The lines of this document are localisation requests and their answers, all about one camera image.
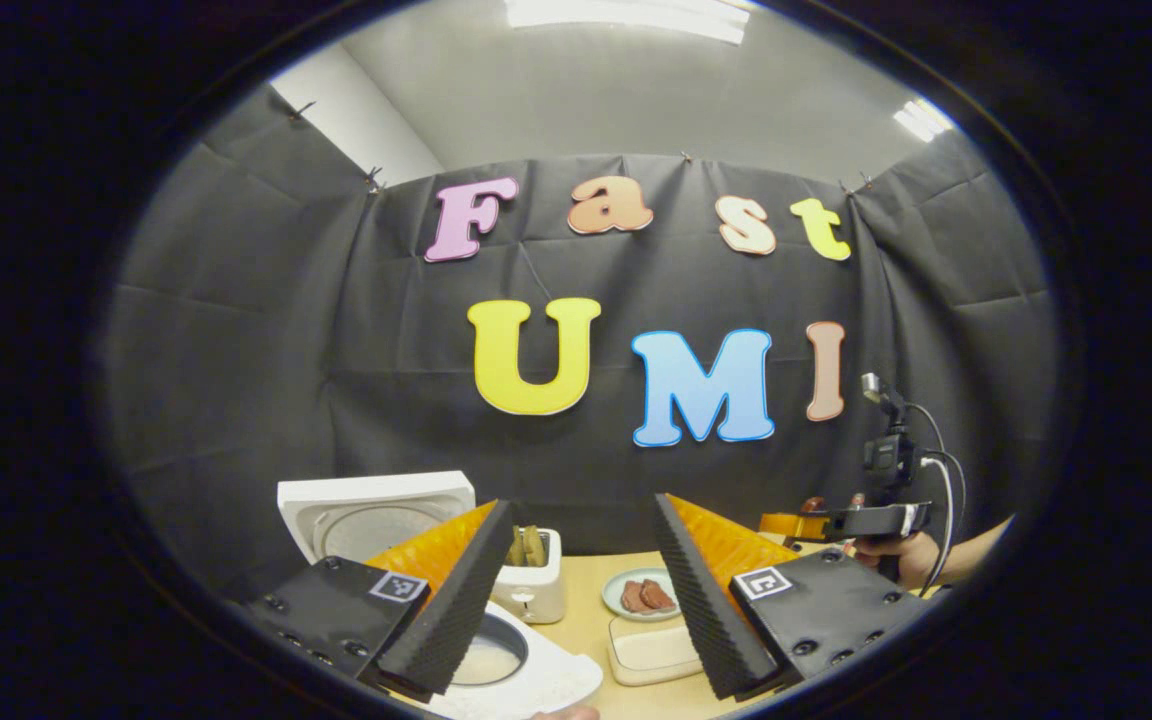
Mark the large ceiling light panel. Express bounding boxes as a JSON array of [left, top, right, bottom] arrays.
[[504, 0, 752, 46]]

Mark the black backdrop cloth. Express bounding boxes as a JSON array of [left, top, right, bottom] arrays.
[[104, 85, 1057, 601]]

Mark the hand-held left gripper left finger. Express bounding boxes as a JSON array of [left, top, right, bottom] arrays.
[[226, 499, 515, 700]]

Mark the small ceiling light panel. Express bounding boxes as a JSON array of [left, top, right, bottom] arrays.
[[892, 97, 958, 144]]

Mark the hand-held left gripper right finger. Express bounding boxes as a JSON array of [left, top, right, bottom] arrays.
[[652, 492, 940, 701]]

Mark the black camera cable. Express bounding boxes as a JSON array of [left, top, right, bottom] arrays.
[[904, 400, 969, 597]]

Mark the pale round plate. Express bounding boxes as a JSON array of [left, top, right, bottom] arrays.
[[600, 567, 683, 624]]

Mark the white chopstick holder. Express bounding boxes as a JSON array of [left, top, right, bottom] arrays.
[[492, 527, 568, 625]]

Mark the rectangular dish of rice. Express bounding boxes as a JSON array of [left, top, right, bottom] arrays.
[[607, 617, 704, 687]]

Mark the white camera cable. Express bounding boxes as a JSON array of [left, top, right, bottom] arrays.
[[921, 455, 956, 599]]

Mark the white rice cooker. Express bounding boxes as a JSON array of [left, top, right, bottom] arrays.
[[277, 471, 605, 720]]

